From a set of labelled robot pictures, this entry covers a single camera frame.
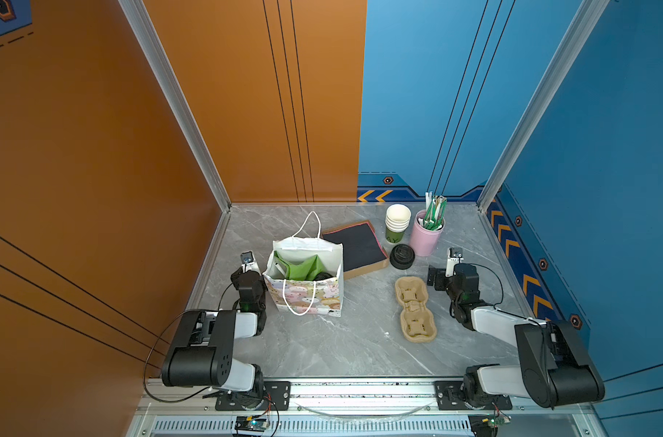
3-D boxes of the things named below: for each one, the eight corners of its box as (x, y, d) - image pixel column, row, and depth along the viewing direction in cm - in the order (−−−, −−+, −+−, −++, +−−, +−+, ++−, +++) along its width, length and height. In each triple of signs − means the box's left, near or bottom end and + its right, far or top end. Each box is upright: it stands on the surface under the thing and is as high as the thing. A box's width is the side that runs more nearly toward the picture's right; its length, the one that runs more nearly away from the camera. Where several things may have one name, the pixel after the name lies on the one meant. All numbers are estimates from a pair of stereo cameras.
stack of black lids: (391, 269, 101) (393, 263, 97) (388, 250, 106) (390, 243, 103) (414, 269, 101) (416, 263, 97) (410, 250, 106) (412, 243, 103)
